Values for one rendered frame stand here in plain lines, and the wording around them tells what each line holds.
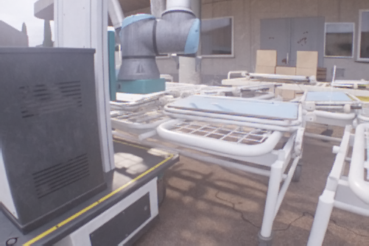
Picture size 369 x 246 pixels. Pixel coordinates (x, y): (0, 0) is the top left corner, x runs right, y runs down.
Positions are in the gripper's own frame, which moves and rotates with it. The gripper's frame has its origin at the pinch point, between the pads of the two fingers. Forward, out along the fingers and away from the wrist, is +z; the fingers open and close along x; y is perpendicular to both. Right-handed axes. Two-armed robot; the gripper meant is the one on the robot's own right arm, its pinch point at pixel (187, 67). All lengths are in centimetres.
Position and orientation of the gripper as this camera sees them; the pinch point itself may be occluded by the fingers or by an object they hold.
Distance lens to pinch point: 151.4
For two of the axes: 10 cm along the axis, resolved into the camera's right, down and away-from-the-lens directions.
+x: 9.4, 1.8, -3.1
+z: 0.4, 8.2, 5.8
